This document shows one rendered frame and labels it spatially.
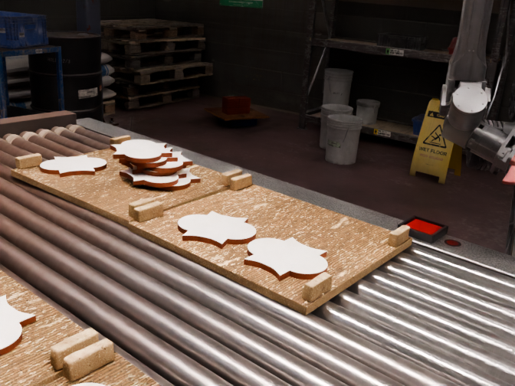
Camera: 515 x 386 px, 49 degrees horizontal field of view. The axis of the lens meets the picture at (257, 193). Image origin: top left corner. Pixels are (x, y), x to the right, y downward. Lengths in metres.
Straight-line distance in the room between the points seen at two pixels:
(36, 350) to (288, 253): 0.43
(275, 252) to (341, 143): 3.81
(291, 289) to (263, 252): 0.11
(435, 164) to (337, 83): 1.56
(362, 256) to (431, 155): 3.66
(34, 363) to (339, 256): 0.52
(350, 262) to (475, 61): 0.43
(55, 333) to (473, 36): 0.83
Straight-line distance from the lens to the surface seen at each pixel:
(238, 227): 1.05
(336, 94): 5.77
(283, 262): 0.93
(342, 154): 4.76
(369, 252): 1.03
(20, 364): 0.75
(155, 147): 1.32
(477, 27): 1.10
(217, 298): 0.88
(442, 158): 4.62
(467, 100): 1.04
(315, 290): 0.85
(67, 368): 0.70
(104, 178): 1.33
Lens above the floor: 1.37
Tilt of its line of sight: 20 degrees down
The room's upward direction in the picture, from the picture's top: 4 degrees clockwise
